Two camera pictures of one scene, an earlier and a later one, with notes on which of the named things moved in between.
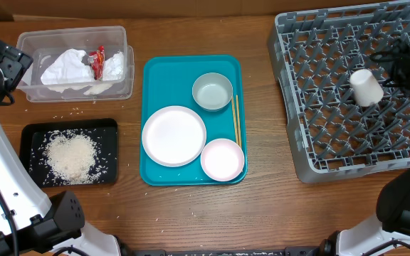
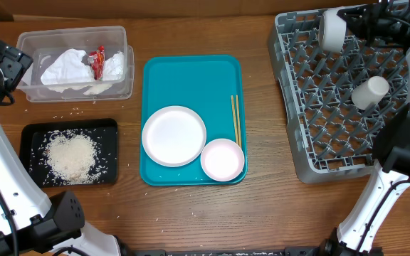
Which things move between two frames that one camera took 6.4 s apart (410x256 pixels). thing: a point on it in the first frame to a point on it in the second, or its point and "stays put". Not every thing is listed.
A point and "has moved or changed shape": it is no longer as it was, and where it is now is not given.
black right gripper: (387, 56) to (361, 18)
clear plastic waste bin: (90, 63) stays put
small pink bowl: (222, 159) stays put
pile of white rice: (70, 157) stays put
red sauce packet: (97, 59) stays put
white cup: (367, 89) has moved or changed shape
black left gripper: (14, 63) stays put
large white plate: (173, 136) stays put
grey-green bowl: (212, 91) to (332, 31)
